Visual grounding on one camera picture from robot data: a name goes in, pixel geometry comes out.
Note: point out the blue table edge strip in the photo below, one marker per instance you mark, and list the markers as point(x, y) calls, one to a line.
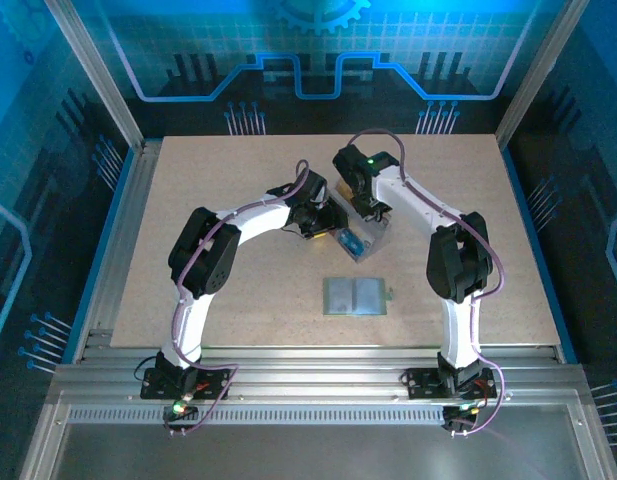
point(105, 240)
point(534, 240)

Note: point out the slotted metal strip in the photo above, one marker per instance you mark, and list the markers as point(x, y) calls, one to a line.
point(313, 415)

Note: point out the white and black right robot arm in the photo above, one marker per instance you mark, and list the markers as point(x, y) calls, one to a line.
point(413, 200)

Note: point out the aluminium side rail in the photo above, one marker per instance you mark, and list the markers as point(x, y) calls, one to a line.
point(122, 240)

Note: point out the aluminium corner post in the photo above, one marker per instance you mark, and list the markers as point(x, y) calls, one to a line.
point(99, 75)
point(537, 75)

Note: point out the blue card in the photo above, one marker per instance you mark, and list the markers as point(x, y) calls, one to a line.
point(353, 244)

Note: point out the grey metal sheet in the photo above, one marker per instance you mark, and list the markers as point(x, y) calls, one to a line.
point(313, 455)

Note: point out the green card holder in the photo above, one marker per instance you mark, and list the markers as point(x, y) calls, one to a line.
point(355, 297)

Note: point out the gold card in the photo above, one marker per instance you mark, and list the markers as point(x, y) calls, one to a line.
point(344, 190)

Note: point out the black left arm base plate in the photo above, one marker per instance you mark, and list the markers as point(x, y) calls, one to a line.
point(213, 374)

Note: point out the small circuit board with LEDs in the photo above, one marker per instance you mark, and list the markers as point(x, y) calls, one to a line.
point(180, 409)
point(463, 412)

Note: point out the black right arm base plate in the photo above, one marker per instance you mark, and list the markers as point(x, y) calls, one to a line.
point(420, 382)

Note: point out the clear plastic card tray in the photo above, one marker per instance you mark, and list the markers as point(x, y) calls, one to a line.
point(380, 232)

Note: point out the aluminium frame rail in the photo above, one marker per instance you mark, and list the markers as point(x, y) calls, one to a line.
point(313, 372)

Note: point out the blue circuit print back panel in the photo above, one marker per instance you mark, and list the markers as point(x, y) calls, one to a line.
point(313, 30)

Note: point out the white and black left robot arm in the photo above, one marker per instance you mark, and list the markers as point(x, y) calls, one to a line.
point(260, 222)

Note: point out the blue circuit print side panel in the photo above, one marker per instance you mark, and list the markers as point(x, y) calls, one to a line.
point(28, 150)
point(588, 150)

